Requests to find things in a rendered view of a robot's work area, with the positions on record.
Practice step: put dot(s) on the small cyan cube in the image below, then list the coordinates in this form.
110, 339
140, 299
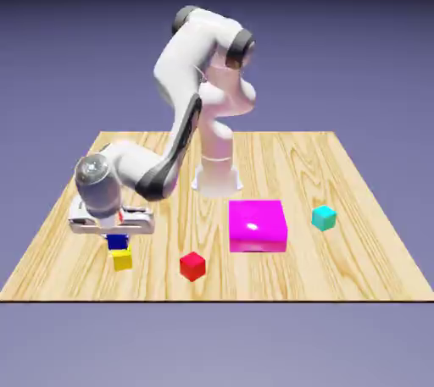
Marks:
323, 218

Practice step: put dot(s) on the small red cube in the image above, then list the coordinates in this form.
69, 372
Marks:
192, 266

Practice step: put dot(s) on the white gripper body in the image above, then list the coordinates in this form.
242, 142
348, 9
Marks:
135, 221

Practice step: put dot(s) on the large magenta box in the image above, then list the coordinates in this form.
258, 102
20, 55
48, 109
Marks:
257, 224

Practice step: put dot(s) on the small yellow cube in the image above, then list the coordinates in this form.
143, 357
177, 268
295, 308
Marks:
122, 260

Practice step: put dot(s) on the small blue cube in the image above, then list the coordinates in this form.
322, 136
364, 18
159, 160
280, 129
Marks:
117, 241

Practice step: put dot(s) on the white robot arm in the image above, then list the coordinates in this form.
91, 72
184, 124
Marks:
190, 65

